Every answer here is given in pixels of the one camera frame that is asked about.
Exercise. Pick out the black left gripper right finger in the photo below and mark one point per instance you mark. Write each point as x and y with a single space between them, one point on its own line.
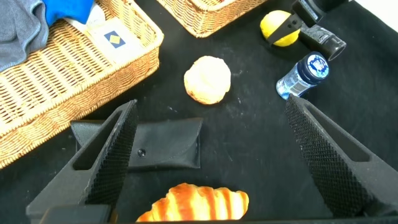
335 161

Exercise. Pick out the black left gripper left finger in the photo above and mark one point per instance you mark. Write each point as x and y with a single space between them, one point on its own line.
102 161

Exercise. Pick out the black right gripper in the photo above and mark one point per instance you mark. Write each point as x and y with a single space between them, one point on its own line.
309 12

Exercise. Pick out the yellow lemon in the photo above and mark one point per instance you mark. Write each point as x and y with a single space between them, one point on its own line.
273 21

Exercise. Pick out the black cosmetic tube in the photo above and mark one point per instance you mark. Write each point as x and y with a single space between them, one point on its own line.
323 39

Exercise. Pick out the small jar dark blue lid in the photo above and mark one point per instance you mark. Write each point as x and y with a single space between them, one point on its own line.
304 76

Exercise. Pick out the round cream puff bread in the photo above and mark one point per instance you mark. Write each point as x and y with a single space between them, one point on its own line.
207 80

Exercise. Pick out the black leather glasses case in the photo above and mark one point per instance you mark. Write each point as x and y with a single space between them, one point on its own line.
168 143

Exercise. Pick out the black table cloth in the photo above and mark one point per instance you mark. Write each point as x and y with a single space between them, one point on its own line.
248 140

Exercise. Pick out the striped golden croissant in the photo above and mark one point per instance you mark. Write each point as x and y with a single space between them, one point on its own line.
196 203

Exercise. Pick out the card box blue diamond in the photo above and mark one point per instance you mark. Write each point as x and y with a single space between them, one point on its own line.
124 46

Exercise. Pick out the plain white small box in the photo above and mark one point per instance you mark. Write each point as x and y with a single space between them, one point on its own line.
94 20

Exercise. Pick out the grey cloth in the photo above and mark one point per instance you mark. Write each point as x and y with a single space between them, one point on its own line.
18 31

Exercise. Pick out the blue cloth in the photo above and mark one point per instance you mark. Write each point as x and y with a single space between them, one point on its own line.
68 9

